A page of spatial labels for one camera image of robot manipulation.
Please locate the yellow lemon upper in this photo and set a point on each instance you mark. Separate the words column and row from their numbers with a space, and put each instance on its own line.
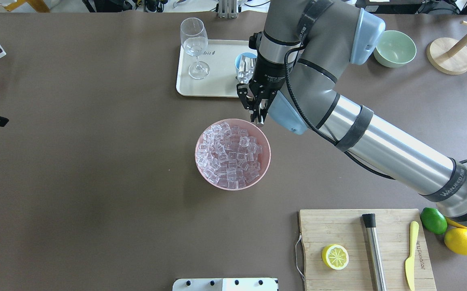
column 452, row 223

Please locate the mint green bowl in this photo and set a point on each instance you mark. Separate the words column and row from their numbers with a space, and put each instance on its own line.
column 395, row 49

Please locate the stainless steel ice scoop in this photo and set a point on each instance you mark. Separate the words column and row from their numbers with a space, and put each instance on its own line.
column 246, row 69

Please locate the cream serving tray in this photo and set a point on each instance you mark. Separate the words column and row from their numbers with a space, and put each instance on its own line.
column 221, row 57

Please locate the green lime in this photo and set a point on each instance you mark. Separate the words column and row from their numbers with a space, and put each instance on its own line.
column 433, row 221

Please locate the pink bowl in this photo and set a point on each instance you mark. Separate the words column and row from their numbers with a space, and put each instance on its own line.
column 211, row 178

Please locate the light blue cup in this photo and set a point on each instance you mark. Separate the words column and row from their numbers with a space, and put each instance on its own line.
column 249, row 54

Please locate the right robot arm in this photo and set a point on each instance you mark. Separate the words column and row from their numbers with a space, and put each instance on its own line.
column 302, row 51

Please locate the bamboo cutting board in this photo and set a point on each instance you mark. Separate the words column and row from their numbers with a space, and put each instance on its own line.
column 322, row 227

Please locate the yellow lemon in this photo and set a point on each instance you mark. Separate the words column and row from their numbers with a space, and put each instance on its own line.
column 452, row 223
column 455, row 240

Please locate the half lemon slice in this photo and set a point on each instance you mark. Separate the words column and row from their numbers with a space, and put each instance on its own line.
column 335, row 256

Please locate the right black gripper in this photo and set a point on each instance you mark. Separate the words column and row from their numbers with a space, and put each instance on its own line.
column 268, row 72

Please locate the wooden mug tree stand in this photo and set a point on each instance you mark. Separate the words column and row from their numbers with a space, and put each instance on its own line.
column 449, row 55

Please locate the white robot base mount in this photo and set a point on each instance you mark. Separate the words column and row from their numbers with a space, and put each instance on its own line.
column 226, row 284

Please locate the yellow lemon lower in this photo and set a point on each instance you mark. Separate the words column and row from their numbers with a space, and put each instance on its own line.
column 455, row 240

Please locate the yellow plastic knife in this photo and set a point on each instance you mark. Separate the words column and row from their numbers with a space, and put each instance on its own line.
column 409, row 263

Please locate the steel muddler black tip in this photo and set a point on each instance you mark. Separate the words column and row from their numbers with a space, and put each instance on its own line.
column 369, row 221

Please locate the clear wine glass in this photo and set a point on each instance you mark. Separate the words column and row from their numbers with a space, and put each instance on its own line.
column 194, row 41

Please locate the pile of clear ice cubes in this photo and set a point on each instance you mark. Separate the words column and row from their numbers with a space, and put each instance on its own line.
column 231, row 155

